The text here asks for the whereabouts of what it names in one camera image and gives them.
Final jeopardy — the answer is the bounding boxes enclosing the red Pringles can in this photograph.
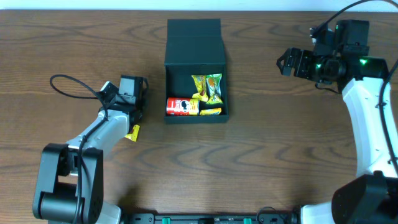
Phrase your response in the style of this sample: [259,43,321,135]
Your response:
[166,98,200,116]

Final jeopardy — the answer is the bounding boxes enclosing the yellow Apollo cake packet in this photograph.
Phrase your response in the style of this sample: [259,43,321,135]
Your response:
[125,124,141,142]

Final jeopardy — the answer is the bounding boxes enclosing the yellow chocolate cake packet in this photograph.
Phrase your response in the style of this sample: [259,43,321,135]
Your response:
[192,75,208,102]

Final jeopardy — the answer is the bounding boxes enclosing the green snack packet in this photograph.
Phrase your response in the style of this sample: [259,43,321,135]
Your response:
[206,73,223,105]

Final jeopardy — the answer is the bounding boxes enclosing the orange-yellow biscuit packet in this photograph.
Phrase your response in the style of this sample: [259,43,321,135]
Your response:
[199,108,222,116]

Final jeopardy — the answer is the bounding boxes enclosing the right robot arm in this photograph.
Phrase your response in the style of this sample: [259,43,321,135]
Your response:
[276,20,397,223]

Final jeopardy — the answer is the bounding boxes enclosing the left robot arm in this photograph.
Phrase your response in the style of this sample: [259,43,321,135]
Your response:
[32,75,149,223]

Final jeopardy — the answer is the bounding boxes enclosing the dark green open gift box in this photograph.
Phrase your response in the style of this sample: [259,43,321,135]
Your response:
[164,19,229,124]

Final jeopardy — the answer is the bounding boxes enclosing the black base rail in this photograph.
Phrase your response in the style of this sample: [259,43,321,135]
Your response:
[120,211,300,224]

